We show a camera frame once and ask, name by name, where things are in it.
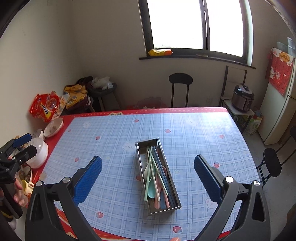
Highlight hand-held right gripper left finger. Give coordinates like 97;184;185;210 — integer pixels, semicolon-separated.
24;155;105;241

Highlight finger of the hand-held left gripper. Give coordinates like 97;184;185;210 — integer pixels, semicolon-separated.
5;146;37;172
0;133;32;158

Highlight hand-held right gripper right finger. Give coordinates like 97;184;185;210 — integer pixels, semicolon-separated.
194;154;271;241

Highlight blue chopstick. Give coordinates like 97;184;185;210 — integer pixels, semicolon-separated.
155;146;177;207
153;146;173;208

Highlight pink chopstick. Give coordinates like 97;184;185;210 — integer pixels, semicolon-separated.
157;173;170;195

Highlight blue spoon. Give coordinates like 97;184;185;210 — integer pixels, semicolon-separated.
160;166;171;208

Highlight metal utensil tray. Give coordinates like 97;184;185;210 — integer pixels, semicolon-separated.
135;137;181;216

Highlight pink spoon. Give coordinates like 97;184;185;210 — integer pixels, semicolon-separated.
153;176;163;209

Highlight green chopstick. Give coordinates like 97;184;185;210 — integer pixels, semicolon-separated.
147;148;169;195
144;146;153;202

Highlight light green spoon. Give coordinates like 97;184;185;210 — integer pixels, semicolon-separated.
147;176;160;199

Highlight beige spoon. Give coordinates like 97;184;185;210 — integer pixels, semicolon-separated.
143;162;154;183

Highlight person's left hand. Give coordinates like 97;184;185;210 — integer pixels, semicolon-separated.
13;178;30;207

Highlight white lidded bowl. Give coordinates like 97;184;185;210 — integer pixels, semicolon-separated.
23;137;49;169

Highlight small patterned bowl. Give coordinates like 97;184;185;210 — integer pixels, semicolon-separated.
32;128;45;141

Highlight pale yellow cup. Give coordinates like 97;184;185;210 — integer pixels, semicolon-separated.
21;179;35;196

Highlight patterned dish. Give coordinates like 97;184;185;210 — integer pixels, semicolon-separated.
17;166;33;186

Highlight patterned ceramic bowl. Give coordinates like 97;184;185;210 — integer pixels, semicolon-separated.
44;117;64;138

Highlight red snack bag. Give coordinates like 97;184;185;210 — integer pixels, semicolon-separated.
29;91;63;122

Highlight blue plaid table mat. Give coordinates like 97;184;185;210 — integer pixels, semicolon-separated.
39;111;260;234

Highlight black folding chair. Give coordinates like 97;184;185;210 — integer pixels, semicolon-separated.
257;148;282;188

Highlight pile of yellow packets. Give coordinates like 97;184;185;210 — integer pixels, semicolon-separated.
63;84;88;109

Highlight colourful cardboard box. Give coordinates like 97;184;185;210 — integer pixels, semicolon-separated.
233;111;264;137

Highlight maroon cloth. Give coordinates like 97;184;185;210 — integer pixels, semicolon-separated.
76;76;94;112

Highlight rice cooker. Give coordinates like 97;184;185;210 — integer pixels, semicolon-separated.
232;85;255;113

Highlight white fridge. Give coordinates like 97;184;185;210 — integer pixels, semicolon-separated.
258;53;296;145

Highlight white plastic bag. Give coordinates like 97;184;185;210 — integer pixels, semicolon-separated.
91;76;114;90

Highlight black metal rack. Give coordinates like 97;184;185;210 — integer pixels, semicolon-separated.
220;65;248;107

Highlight black round stool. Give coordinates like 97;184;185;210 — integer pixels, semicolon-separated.
169;73;193;108

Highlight red printed cloth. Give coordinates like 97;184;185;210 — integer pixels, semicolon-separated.
266;47;295;95

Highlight yellow packet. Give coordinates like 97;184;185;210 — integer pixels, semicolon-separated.
148;49;173;57

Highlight clear plastic containers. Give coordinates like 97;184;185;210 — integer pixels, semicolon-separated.
276;37;296;56

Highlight dark framed window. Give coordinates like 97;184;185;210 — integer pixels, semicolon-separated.
138;0;257;70

